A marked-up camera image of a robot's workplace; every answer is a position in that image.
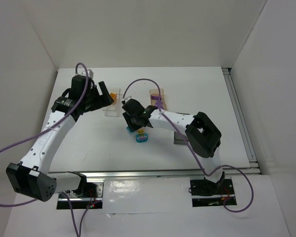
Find teal lego brick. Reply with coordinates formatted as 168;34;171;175
126;126;137;134

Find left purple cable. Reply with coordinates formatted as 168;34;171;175
0;63;102;237

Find purple curved lego brick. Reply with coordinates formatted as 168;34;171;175
150;95;159;100

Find smoky grey container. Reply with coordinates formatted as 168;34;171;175
173;132;188;145

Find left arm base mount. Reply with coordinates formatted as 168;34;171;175
56;180;104;210

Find clear plastic container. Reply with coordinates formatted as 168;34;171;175
103;87;121;117

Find orange transparent container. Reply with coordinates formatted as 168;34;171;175
149;88;167;110

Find aluminium rail right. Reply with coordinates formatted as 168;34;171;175
222;68;261;174

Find teal frog oval lego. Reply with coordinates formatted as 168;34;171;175
136;133;148;143

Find yellow rounded lego brick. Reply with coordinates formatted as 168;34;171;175
110;93;117;100

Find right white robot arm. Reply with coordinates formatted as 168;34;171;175
122;98;224;185

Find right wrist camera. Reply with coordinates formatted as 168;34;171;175
121;96;132;105

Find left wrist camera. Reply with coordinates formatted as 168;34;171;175
81;69;94;79

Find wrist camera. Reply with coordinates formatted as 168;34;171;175
121;96;132;105
81;69;94;79

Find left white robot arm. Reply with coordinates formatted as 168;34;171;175
6;75;113;202

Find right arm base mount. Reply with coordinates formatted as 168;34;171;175
188;179;237;207

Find yellow smiley face lego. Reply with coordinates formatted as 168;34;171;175
137;129;145;136

